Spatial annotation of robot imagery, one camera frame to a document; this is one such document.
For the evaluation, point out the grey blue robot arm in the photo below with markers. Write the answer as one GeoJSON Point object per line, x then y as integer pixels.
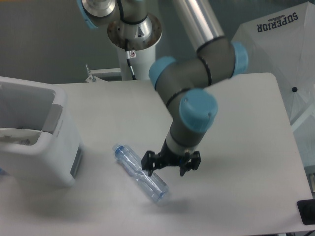
{"type": "Point", "coordinates": [180, 85]}

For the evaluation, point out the clear plastic water bottle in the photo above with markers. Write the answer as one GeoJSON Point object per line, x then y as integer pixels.
{"type": "Point", "coordinates": [153, 186]}

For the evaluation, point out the black device at table corner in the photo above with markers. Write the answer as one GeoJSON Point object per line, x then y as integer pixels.
{"type": "Point", "coordinates": [307, 211]}

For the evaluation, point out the white umbrella with lettering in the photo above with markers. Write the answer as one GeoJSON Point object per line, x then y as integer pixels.
{"type": "Point", "coordinates": [283, 44]}

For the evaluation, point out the white metal base bracket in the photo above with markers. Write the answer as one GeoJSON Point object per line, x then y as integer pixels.
{"type": "Point", "coordinates": [95, 75]}

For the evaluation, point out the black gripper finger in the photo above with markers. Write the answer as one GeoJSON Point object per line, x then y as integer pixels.
{"type": "Point", "coordinates": [151, 162]}
{"type": "Point", "coordinates": [190, 161]}

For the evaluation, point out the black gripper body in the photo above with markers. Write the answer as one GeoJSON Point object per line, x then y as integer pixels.
{"type": "Point", "coordinates": [168, 158]}

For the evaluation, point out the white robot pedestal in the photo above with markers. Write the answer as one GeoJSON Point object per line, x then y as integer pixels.
{"type": "Point", "coordinates": [136, 46]}

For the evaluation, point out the white trash can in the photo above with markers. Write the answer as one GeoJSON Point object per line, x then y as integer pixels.
{"type": "Point", "coordinates": [55, 157]}

